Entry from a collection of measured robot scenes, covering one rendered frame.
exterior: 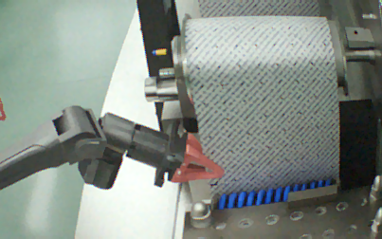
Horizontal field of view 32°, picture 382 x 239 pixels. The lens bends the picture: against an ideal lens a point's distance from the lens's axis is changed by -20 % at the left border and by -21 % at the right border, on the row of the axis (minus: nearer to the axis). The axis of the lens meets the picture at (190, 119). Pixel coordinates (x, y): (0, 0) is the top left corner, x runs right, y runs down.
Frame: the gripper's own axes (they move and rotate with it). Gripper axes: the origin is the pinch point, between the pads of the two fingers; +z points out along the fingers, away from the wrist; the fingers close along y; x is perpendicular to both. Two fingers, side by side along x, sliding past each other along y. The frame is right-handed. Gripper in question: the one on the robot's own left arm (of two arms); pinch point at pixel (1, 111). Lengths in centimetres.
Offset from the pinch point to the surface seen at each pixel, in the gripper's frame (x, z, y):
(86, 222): -2.4, 18.2, -31.0
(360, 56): -62, 12, -60
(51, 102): 22, 108, 174
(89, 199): -5.4, 19.9, -24.0
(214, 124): -35, 6, -51
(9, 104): 45, 95, 192
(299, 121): -45, 12, -58
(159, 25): -40.0, 7.6, -16.5
